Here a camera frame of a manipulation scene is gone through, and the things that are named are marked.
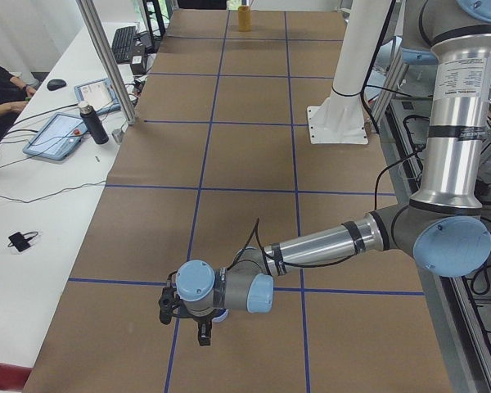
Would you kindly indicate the black power adapter box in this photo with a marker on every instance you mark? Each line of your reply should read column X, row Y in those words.
column 138, row 63

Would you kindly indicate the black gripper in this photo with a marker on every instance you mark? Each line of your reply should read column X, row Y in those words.
column 200, row 318

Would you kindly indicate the blue teach pendant tablet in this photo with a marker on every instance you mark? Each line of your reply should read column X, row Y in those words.
column 57, row 138

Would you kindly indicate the white camera mast pedestal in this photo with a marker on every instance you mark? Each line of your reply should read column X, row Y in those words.
column 340, row 119

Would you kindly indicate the light blue plastic cup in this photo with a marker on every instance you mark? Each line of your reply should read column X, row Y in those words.
column 220, row 316

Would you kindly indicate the black keyboard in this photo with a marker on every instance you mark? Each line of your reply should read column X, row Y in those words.
column 122, row 44

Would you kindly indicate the tan bamboo cup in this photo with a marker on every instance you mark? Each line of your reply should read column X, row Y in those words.
column 244, row 18

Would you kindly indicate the black computer mouse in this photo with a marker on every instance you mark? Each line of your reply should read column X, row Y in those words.
column 55, row 84

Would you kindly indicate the red object at corner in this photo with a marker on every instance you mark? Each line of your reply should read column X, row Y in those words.
column 13, row 377

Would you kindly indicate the small black device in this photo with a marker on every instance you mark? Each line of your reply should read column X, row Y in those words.
column 21, row 241

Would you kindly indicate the seated person in black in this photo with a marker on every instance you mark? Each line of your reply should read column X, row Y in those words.
column 13, row 94

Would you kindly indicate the black water bottle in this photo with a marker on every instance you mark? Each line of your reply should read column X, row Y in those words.
column 93, row 123

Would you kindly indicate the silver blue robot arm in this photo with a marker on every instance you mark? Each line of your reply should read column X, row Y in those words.
column 439, row 227

